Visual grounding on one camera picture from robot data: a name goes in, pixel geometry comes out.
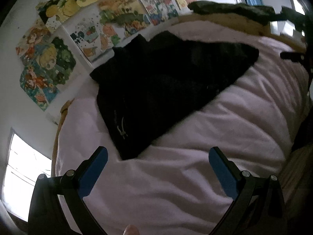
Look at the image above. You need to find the black jacket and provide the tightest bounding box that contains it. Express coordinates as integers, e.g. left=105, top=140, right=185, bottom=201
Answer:
left=90, top=31, right=259, bottom=160

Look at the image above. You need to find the dark green garment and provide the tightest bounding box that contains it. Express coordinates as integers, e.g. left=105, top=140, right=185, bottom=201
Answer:
left=188, top=1, right=306, bottom=27

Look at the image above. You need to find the bright window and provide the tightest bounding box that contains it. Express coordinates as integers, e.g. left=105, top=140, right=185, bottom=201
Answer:
left=2, top=131, right=51, bottom=222

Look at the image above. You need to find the pink bed duvet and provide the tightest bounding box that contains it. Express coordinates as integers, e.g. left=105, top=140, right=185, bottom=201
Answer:
left=55, top=21, right=308, bottom=234

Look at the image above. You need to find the swimming girl drawing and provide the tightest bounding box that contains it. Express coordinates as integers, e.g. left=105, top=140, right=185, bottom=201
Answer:
left=20, top=64, right=59, bottom=111

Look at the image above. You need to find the blond boy green drawing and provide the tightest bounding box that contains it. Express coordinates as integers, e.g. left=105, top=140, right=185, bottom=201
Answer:
left=35, top=37, right=76, bottom=85

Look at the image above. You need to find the anime girl drawing upper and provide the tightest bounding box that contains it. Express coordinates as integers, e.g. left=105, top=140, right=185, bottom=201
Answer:
left=15, top=18, right=51, bottom=66

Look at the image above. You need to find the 2024 city drawing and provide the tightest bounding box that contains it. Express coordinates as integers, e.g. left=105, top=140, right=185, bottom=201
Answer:
left=140, top=0, right=178, bottom=25

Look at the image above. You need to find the cup and oranges drawing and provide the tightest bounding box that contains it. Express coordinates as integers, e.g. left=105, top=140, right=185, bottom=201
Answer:
left=65, top=6, right=124, bottom=62

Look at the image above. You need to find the pineapple black drawing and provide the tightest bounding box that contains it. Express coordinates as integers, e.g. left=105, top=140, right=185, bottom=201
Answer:
left=36, top=0, right=80, bottom=33

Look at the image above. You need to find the landscape flowers drawing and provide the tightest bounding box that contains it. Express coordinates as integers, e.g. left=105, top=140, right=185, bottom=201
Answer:
left=97, top=0, right=150, bottom=38

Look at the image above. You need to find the wooden bed frame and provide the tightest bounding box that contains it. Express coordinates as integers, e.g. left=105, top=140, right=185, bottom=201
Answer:
left=53, top=14, right=309, bottom=207

